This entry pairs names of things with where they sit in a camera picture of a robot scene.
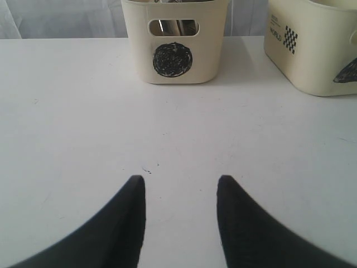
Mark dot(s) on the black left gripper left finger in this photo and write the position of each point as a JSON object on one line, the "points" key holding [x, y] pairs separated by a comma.
{"points": [[113, 237]]}

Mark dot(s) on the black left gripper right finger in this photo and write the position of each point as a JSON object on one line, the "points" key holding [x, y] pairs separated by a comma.
{"points": [[251, 237]]}

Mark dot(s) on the steel mug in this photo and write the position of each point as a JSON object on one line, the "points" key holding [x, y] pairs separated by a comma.
{"points": [[178, 27]]}

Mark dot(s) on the cream bin with circle mark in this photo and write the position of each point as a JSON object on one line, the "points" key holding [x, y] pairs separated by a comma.
{"points": [[161, 59]]}

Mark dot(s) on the cream bin with triangle mark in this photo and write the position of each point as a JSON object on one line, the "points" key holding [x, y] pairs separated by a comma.
{"points": [[313, 44]]}

